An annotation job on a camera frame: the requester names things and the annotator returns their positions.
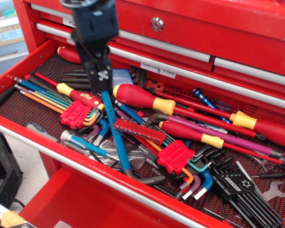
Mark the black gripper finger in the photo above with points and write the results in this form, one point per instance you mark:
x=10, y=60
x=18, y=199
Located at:
x=99, y=66
x=85, y=57

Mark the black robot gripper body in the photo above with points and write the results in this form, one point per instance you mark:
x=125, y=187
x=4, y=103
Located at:
x=95, y=20

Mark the red bit holder strip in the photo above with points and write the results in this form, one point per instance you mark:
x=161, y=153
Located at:
x=140, y=131

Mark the red key holder back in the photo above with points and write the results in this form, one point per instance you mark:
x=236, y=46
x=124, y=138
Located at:
x=169, y=89

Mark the red yellow screwdriver back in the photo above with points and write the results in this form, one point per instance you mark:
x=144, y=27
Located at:
x=69, y=54

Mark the long blue hex key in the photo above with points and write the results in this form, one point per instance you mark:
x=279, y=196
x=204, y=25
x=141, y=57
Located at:
x=121, y=151

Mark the wiha red yellow screwdriver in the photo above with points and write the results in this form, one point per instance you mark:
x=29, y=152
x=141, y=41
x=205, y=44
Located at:
x=63, y=89

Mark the large red yellow screwdriver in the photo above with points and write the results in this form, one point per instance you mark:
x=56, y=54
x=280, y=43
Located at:
x=135, y=96

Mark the silver drawer lock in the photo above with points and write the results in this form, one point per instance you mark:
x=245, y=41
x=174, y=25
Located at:
x=157, y=24

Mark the coloured hex key set left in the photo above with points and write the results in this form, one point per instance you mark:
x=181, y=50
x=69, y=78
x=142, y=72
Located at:
x=75, y=115

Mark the coloured hex key set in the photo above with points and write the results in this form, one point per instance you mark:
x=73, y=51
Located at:
x=175, y=158
x=75, y=115

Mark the white drawer label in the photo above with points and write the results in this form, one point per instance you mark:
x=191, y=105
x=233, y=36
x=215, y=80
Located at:
x=158, y=70

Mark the blue grey precision screwdriver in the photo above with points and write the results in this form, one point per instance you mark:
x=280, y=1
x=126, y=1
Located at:
x=85, y=145

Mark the blue metal pen tool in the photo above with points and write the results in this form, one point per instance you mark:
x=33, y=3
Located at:
x=205, y=100

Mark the red yellow screwdriver lower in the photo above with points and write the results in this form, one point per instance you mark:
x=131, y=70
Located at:
x=181, y=131

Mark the long purple hex key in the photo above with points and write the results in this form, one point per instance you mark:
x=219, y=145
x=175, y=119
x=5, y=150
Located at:
x=226, y=137

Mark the coloured hex key set centre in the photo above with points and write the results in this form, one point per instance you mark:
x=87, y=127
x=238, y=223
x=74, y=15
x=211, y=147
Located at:
x=175, y=158

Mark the red tool chest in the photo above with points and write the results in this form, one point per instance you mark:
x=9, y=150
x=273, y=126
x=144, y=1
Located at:
x=238, y=45

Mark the black box on floor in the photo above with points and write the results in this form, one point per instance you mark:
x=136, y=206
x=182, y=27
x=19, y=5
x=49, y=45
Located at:
x=10, y=173

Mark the black red drawer liner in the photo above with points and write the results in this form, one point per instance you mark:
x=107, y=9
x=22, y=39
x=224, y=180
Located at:
x=110, y=199

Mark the red yellow screwdriver right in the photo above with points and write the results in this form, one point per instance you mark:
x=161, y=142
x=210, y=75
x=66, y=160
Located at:
x=272, y=130

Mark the black tekton torx key set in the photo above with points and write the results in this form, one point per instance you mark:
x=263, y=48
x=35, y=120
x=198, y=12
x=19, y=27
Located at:
x=237, y=190

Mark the small silver wrench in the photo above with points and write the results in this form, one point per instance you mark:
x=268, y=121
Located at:
x=274, y=191

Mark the grey blue handle tool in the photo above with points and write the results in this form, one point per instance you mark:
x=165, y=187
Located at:
x=40, y=130

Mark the black red handle tool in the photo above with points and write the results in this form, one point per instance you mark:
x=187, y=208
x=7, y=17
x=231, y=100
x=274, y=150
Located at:
x=5, y=95

